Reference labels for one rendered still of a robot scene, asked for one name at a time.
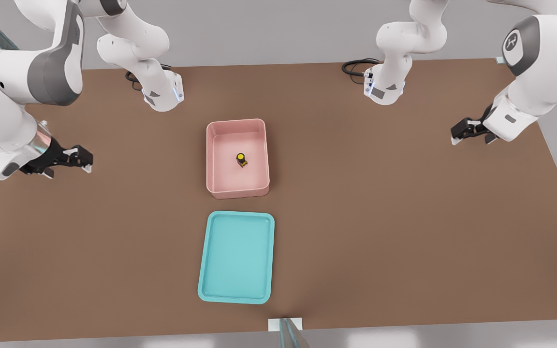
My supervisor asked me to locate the pink plastic box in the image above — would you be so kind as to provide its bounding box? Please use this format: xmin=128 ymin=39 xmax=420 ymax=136
xmin=205 ymin=118 xmax=270 ymax=200

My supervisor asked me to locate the pale blue-green tray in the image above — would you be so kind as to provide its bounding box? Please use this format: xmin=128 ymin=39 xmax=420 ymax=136
xmin=197 ymin=210 xmax=276 ymax=305

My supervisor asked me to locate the black cable loop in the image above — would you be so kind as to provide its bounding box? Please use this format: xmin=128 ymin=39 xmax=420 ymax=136
xmin=341 ymin=58 xmax=381 ymax=86
xmin=125 ymin=64 xmax=174 ymax=92

